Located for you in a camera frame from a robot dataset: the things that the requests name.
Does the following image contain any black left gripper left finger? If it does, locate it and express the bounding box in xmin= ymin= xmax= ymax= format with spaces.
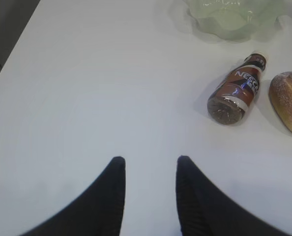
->
xmin=25 ymin=156 xmax=125 ymax=236

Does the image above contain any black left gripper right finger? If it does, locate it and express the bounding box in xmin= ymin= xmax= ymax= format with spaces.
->
xmin=176 ymin=156 xmax=286 ymax=236

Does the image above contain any sugared bread roll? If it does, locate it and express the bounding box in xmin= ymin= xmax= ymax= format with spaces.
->
xmin=268 ymin=71 xmax=292 ymax=132

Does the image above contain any green wavy glass plate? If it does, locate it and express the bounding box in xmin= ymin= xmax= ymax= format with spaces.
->
xmin=167 ymin=0 xmax=292 ymax=44

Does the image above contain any brown Nescafe coffee bottle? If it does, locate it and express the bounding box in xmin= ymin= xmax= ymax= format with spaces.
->
xmin=207 ymin=51 xmax=267 ymax=125

